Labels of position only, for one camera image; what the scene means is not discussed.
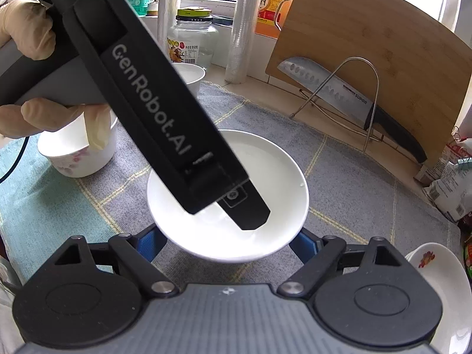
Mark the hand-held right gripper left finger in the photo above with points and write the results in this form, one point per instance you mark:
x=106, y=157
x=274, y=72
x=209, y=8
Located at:
x=149, y=243

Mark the bamboo cutting board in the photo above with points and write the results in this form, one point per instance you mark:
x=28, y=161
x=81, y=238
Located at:
x=368, y=25

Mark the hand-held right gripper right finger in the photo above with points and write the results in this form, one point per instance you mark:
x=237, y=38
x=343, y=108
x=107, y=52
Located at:
x=304, y=245

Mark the green binder clip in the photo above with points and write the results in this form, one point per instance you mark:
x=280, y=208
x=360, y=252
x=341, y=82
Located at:
x=465, y=162

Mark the fruit print white plate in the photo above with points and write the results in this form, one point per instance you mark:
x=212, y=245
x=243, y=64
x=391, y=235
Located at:
x=442, y=287

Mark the grey striped towel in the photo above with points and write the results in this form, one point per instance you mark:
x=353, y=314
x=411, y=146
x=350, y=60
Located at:
x=350, y=199

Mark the white plastic roll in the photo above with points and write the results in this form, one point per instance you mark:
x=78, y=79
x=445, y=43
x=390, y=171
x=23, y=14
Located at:
x=167, y=7

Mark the floral white bowl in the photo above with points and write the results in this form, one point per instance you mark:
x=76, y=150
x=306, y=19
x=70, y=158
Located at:
x=66, y=147

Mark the glass jar yellow black lid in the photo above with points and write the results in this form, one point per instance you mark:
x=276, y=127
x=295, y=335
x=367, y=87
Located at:
x=199, y=40

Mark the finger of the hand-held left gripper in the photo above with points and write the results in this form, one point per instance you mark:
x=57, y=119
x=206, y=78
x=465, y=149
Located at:
x=247, y=210

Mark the teal cloth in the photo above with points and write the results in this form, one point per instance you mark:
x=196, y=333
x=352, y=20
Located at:
x=44, y=210

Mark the white blue plastic bag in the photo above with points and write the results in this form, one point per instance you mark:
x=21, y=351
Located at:
x=450, y=191

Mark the white ceramic bowl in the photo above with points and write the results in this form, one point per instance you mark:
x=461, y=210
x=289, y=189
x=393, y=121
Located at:
x=273, y=177
x=191, y=77

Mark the clear plastic wrap roll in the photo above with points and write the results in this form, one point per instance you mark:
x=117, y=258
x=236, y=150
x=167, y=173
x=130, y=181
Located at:
x=243, y=25

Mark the metal binder clip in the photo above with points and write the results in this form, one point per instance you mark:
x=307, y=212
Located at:
x=457, y=138

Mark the person's left hand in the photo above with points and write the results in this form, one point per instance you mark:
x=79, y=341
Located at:
x=33, y=33

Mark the steel kitchen knife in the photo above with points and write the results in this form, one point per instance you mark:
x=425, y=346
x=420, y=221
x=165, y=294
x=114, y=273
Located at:
x=332, y=92

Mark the red white paper bag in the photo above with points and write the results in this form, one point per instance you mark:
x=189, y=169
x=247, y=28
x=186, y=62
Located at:
x=453, y=151

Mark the white quilted jacket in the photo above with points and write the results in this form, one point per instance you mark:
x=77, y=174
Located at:
x=7, y=320

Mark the green plastic bottle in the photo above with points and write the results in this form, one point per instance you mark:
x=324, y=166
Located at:
x=138, y=3

